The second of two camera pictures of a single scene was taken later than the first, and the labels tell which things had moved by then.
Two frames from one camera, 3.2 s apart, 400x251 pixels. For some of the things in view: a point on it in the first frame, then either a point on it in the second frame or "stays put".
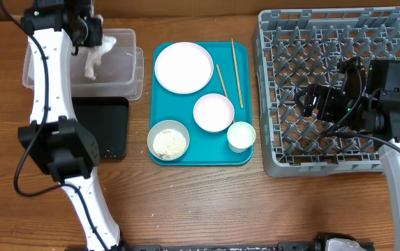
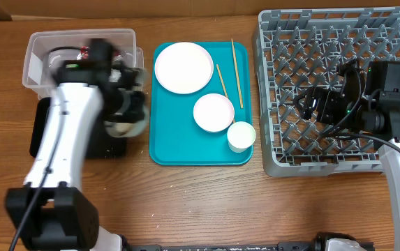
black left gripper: [95, 24] -> [132, 111]
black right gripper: [327, 97] stays put
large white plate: [183, 67] stays put
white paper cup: [241, 136] stays put
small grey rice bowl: [168, 140] -> [126, 130]
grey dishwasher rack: [294, 48] stays put
